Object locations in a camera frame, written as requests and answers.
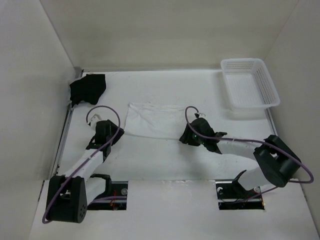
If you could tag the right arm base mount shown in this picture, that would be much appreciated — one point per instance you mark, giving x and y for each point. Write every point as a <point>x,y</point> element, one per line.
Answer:
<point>232,196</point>

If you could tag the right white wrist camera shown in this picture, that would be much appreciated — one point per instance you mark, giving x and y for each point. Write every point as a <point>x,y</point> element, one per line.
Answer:
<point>199,115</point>

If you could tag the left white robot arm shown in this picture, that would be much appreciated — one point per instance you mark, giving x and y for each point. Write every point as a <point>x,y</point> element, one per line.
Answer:
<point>70,194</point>

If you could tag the left metal table rail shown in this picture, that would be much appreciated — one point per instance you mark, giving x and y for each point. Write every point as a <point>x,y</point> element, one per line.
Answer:
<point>62,134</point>

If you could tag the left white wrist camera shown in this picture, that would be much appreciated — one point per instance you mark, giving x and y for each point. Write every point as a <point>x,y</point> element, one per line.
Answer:
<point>92,122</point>

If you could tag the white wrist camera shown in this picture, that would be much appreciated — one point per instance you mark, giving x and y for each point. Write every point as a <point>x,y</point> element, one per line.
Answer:
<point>199,115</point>
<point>92,122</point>

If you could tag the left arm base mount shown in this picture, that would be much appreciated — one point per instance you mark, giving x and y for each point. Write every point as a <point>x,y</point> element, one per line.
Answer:
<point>114,197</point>

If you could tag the white plastic basket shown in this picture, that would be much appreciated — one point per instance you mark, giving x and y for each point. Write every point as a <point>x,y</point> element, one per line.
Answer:
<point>248,84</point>

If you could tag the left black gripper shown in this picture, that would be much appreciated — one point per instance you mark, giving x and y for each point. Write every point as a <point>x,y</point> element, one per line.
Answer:
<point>120,133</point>

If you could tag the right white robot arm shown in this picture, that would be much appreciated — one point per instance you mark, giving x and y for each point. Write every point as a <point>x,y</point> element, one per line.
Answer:
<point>273,166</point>

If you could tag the metal table rail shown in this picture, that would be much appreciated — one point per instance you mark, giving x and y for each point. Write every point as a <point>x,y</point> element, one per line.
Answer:
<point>275,125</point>
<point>62,134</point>

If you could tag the black folded tank top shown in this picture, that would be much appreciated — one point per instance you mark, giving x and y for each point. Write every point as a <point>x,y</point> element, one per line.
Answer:
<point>87,89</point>

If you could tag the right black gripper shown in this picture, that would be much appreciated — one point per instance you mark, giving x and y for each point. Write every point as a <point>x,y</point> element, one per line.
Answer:
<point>186,137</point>

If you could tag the right metal table rail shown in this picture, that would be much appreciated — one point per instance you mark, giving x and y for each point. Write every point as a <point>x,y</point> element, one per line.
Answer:
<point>275,125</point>

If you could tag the white tank top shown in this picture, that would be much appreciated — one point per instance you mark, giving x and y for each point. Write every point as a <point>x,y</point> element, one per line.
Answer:
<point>155,121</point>

